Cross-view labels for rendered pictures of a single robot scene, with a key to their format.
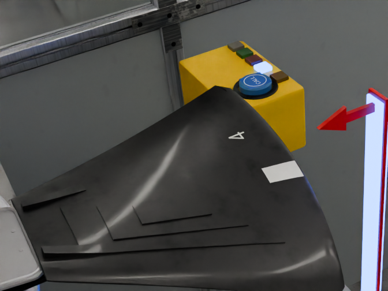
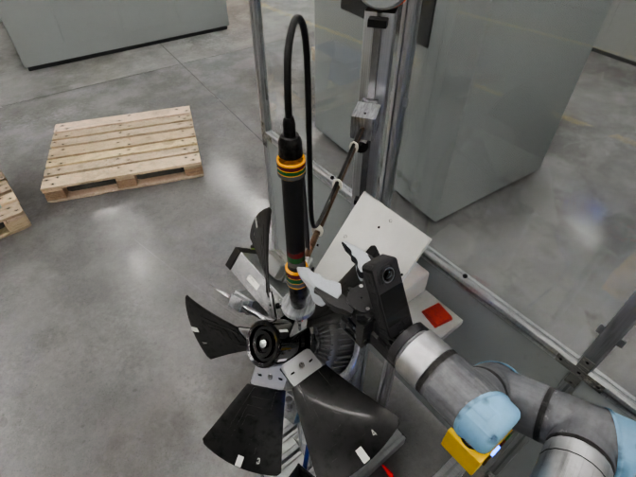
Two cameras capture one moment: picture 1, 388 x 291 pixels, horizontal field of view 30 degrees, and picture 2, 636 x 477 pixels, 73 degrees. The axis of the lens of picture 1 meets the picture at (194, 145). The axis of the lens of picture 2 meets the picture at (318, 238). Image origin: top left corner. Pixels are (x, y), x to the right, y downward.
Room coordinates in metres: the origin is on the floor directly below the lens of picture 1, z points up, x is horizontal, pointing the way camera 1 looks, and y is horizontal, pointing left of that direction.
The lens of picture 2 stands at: (0.28, -0.37, 2.17)
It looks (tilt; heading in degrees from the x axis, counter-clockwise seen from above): 45 degrees down; 73
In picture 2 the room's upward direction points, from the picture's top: straight up
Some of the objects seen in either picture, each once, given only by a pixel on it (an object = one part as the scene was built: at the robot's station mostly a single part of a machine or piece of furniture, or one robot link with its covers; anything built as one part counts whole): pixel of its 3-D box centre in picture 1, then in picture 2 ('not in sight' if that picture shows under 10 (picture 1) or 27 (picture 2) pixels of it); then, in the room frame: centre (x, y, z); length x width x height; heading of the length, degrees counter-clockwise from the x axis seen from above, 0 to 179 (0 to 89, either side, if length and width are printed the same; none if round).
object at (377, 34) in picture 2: not in sight; (368, 126); (0.78, 0.72, 1.48); 0.05 x 0.03 x 0.62; 146
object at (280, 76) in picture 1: (279, 77); not in sight; (0.78, -0.12, 1.08); 0.02 x 0.02 x 0.01; 21
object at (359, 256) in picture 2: not in sight; (358, 266); (0.49, 0.07, 1.63); 0.09 x 0.03 x 0.06; 89
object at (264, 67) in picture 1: (262, 67); not in sight; (0.81, -0.10, 1.08); 0.02 x 0.02 x 0.01; 21
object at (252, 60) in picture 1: (253, 60); not in sight; (0.83, -0.09, 1.08); 0.02 x 0.02 x 0.01; 21
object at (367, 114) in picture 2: not in sight; (365, 119); (0.75, 0.68, 1.53); 0.10 x 0.07 x 0.09; 56
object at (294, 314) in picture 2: not in sight; (299, 288); (0.41, 0.17, 1.49); 0.09 x 0.07 x 0.10; 56
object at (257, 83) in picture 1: (255, 85); not in sight; (0.76, -0.08, 1.08); 0.04 x 0.04 x 0.02
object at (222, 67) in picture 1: (241, 106); (478, 434); (0.81, -0.07, 1.02); 0.16 x 0.10 x 0.11; 21
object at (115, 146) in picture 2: not in sight; (126, 149); (-0.38, 3.21, 0.07); 1.20 x 1.00 x 0.15; 0
